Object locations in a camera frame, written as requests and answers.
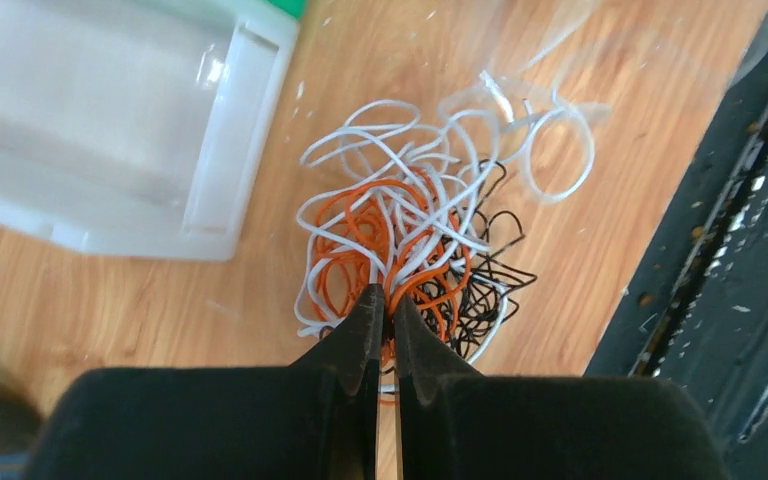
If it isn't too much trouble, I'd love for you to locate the orange cable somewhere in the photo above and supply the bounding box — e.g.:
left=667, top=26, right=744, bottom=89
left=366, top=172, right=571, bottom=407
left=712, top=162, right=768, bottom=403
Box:
left=309, top=178, right=474, bottom=405

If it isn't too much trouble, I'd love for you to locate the green plastic bin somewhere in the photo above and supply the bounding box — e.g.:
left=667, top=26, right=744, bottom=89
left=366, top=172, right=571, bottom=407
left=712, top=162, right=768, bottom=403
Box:
left=268, top=0, right=308, bottom=20

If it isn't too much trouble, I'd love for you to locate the white translucent plastic bin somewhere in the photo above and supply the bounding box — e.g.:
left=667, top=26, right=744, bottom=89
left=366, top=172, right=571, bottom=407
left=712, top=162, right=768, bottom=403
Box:
left=0, top=0, right=301, bottom=261

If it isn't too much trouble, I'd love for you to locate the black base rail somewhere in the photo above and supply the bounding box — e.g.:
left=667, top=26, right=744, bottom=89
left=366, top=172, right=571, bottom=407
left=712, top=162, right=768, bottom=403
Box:
left=586, top=12, right=768, bottom=479

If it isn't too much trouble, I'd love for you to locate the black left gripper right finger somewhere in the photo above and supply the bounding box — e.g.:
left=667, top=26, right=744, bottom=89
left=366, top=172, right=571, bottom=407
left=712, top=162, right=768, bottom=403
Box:
left=393, top=298, right=728, bottom=479

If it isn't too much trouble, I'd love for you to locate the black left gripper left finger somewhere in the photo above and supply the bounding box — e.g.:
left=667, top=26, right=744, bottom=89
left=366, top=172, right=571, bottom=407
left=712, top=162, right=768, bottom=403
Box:
left=24, top=284, right=385, bottom=479

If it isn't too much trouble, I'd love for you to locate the white cable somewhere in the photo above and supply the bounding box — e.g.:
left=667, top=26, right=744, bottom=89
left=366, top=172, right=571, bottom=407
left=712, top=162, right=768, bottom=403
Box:
left=293, top=69, right=597, bottom=372

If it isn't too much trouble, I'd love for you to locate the black cable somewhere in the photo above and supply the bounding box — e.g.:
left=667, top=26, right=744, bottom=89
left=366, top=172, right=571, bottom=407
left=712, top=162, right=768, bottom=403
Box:
left=417, top=158, right=539, bottom=362

